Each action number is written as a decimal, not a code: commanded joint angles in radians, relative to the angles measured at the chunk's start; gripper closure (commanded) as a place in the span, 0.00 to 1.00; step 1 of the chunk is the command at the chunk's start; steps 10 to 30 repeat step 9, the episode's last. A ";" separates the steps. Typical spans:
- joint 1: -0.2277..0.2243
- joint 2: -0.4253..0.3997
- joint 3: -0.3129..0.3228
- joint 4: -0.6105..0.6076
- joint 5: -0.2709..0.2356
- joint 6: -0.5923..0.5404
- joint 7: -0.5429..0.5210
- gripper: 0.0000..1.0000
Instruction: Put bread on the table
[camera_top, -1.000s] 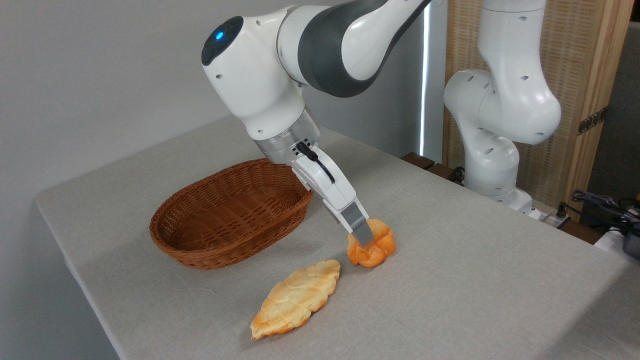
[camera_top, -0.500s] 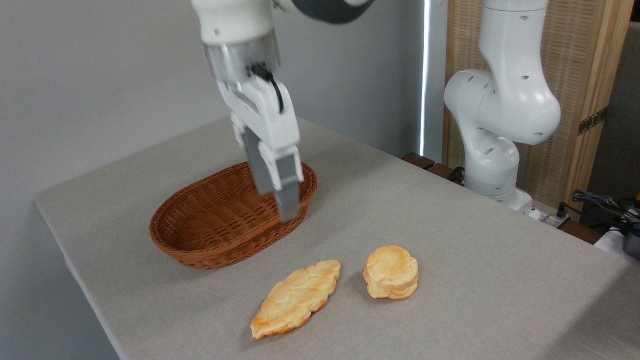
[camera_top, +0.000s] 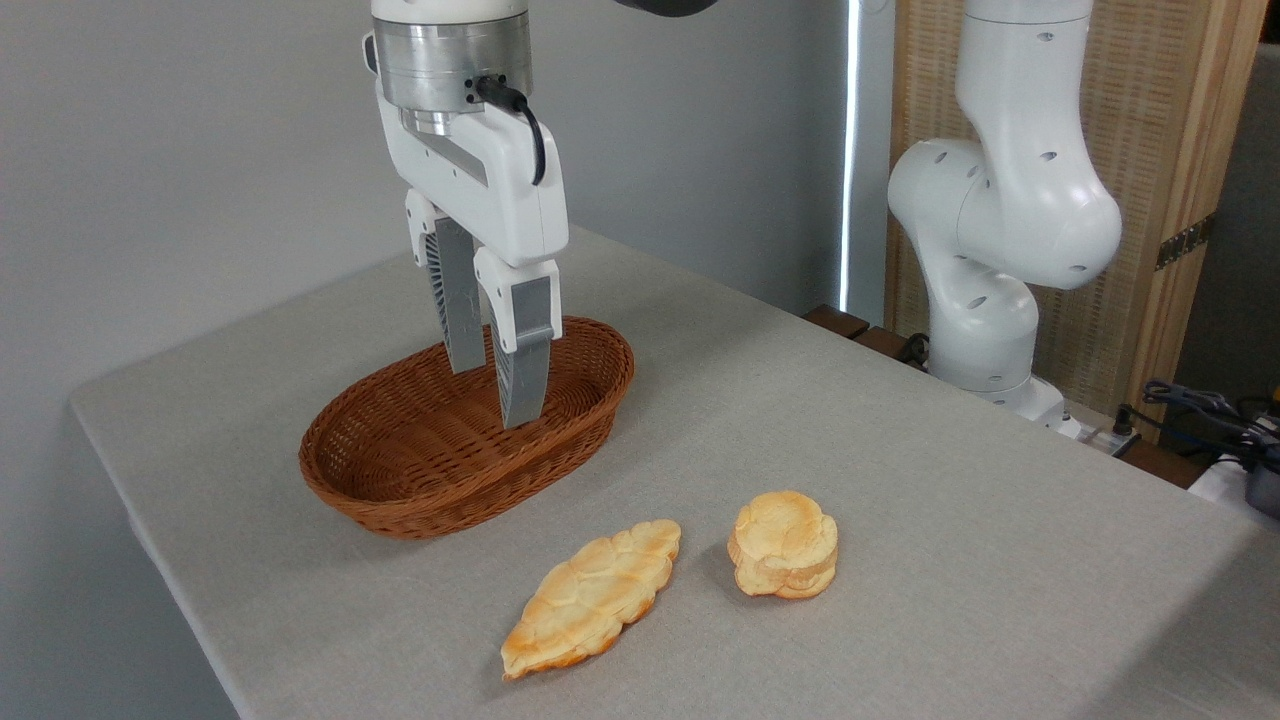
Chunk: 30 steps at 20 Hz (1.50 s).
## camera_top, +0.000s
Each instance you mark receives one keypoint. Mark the grey tablecloth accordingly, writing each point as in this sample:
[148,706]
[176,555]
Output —
[950,520]

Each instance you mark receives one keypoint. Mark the brown wicker basket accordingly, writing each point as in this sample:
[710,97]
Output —
[420,450]

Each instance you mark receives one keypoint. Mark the long leaf-shaped bread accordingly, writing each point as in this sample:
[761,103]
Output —
[590,600]

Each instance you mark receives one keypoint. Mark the dark metal hinge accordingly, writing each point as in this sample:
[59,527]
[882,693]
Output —
[1185,241]

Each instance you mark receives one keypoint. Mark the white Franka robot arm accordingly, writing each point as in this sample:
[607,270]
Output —
[1010,200]

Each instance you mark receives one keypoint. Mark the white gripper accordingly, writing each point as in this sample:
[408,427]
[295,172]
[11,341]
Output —
[500,200]

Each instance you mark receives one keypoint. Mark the round orange bread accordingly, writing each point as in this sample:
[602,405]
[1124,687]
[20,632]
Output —
[785,545]

